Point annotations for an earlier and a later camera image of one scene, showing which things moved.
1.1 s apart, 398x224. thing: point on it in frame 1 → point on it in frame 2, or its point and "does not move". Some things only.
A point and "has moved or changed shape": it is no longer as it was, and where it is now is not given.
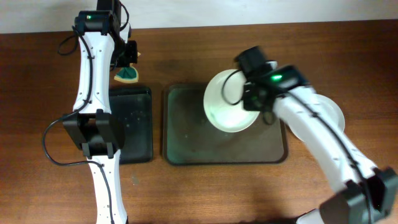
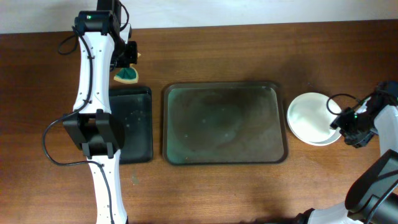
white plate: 223,98 has moved or changed shape
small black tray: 134,106 does not move
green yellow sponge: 127,74 does not move
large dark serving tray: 190,139 does not move
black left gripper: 132,59 does not move
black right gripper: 247,105 → 341,122
